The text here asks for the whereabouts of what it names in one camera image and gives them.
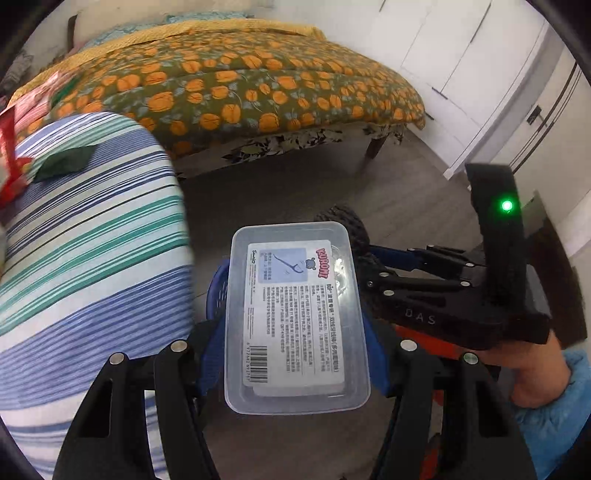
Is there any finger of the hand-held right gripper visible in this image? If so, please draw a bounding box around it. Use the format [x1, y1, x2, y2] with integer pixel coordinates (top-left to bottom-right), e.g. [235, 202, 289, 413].
[360, 267, 485, 302]
[367, 244, 486, 278]

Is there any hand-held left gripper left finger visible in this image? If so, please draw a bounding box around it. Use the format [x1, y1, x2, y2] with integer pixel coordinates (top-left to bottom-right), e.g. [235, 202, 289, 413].
[53, 318, 228, 480]

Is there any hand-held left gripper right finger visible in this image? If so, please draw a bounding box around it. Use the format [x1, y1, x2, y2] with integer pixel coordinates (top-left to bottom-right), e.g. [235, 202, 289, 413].
[367, 318, 539, 480]

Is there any clear plastic box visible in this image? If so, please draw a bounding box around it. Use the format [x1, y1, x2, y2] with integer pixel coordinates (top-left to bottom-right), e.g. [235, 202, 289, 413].
[224, 222, 371, 415]

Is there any person's right forearm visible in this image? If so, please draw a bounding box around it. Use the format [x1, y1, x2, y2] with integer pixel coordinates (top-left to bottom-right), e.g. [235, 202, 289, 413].
[512, 348, 591, 480]

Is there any person's right hand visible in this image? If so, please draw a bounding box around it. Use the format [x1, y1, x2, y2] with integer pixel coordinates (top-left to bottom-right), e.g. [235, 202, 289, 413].
[485, 330, 570, 408]

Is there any dark brown cabinet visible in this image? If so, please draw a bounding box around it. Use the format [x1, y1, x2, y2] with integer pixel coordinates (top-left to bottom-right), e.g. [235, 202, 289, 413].
[521, 189, 574, 347]

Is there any black knobbly toy wheel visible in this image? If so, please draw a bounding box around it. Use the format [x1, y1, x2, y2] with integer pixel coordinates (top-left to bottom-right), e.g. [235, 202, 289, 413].
[314, 205, 371, 269]

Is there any wooden bed leg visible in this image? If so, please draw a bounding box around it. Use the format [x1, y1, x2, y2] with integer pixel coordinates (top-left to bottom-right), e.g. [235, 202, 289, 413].
[365, 136, 389, 161]

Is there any striped blanket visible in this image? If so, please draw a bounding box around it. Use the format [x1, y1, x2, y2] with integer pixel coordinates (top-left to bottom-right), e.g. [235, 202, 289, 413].
[0, 112, 195, 480]

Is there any dark floral bed skirt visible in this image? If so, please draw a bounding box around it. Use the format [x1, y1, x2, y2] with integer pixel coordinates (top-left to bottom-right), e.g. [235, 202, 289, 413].
[174, 122, 408, 182]

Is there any white wardrobe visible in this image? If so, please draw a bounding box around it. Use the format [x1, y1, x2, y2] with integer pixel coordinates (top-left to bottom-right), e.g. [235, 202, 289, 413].
[369, 0, 575, 181]

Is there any green packet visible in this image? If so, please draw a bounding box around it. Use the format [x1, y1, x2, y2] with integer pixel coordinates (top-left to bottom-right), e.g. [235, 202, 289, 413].
[34, 144, 99, 182]

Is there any orange floral quilt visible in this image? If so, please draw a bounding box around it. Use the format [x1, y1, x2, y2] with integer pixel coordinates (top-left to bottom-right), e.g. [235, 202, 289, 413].
[9, 23, 426, 158]

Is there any red packet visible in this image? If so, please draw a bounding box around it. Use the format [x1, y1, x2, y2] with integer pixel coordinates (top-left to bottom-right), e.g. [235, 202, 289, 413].
[0, 107, 37, 207]

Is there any green cloth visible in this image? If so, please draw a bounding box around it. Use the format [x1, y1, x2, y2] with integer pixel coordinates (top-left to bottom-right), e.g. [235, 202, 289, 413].
[48, 74, 84, 107]

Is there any pink striped folded cloth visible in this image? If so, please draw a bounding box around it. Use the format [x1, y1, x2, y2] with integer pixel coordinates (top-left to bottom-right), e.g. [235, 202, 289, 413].
[9, 71, 70, 134]

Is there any yellow dotted sheet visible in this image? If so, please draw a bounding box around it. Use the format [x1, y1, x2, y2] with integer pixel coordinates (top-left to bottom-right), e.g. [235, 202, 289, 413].
[9, 21, 326, 107]

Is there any teal patterned sheet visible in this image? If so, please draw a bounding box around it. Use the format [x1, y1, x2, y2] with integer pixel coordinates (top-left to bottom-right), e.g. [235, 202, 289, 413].
[83, 14, 259, 48]

